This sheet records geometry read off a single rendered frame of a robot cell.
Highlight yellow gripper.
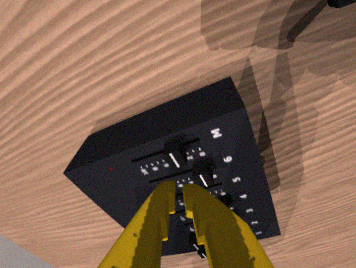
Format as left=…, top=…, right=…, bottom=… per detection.
left=97, top=181, right=274, bottom=268

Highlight black lighting desk panel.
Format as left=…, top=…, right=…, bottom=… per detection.
left=63, top=77, right=281, bottom=258

